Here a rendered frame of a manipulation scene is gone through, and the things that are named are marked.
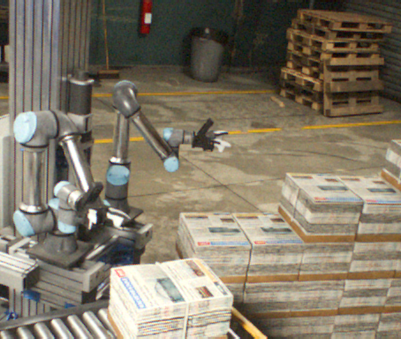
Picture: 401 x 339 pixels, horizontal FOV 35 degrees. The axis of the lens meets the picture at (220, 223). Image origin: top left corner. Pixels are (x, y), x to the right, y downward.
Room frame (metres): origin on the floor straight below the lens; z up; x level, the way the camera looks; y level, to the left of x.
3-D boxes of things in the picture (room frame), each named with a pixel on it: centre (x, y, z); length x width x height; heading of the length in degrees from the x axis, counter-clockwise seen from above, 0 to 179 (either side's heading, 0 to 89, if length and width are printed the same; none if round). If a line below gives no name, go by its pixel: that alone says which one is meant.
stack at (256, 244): (3.07, -0.39, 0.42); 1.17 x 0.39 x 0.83; 110
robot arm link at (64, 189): (2.20, 0.59, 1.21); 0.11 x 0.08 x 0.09; 47
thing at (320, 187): (3.12, -0.51, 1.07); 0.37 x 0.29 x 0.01; 21
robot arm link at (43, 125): (2.38, 0.79, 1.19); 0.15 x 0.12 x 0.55; 137
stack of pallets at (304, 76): (9.81, -1.31, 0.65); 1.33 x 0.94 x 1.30; 132
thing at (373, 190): (3.21, -0.78, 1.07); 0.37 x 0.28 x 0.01; 22
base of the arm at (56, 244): (2.48, 0.70, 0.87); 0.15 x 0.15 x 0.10
